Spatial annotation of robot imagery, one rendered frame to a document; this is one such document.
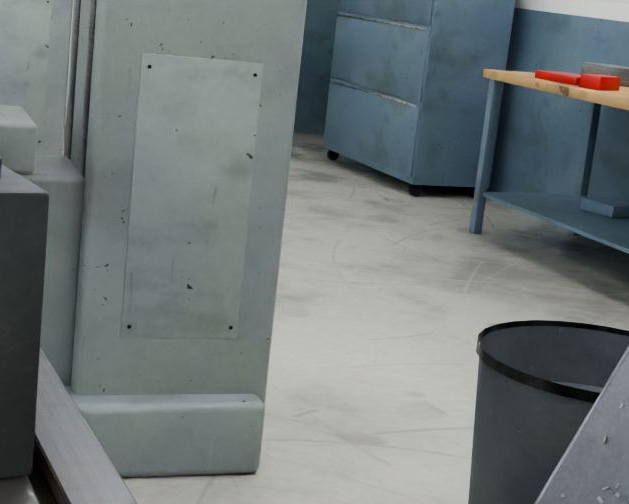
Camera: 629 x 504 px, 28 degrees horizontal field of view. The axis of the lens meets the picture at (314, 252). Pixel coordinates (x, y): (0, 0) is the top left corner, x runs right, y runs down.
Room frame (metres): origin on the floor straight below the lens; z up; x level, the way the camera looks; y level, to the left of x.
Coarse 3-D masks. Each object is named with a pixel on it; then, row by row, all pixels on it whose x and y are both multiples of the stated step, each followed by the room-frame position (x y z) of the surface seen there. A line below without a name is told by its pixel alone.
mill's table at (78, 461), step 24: (48, 360) 0.99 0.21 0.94; (48, 384) 0.93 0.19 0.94; (48, 408) 0.88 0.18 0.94; (72, 408) 0.88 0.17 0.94; (48, 432) 0.83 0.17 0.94; (72, 432) 0.83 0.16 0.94; (48, 456) 0.79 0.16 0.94; (72, 456) 0.79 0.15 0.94; (96, 456) 0.80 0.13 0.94; (0, 480) 0.74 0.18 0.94; (24, 480) 0.74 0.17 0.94; (48, 480) 0.77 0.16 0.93; (72, 480) 0.75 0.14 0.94; (96, 480) 0.76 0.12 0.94; (120, 480) 0.76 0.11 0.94
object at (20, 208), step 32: (0, 160) 0.77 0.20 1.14; (0, 192) 0.74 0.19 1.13; (32, 192) 0.75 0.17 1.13; (0, 224) 0.74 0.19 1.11; (32, 224) 0.75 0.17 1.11; (0, 256) 0.74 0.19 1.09; (32, 256) 0.75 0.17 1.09; (0, 288) 0.74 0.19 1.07; (32, 288) 0.75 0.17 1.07; (0, 320) 0.74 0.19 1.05; (32, 320) 0.75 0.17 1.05; (0, 352) 0.74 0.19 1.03; (32, 352) 0.75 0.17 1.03; (0, 384) 0.74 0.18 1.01; (32, 384) 0.75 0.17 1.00; (0, 416) 0.74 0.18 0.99; (32, 416) 0.75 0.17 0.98; (0, 448) 0.74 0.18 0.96; (32, 448) 0.75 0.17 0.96
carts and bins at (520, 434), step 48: (480, 336) 2.37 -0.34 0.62; (528, 336) 2.49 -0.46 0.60; (576, 336) 2.52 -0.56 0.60; (624, 336) 2.50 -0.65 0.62; (480, 384) 2.26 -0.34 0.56; (528, 384) 2.12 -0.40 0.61; (576, 384) 2.49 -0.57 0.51; (480, 432) 2.24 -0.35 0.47; (528, 432) 2.12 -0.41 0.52; (576, 432) 2.08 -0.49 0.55; (480, 480) 2.22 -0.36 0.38; (528, 480) 2.12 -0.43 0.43
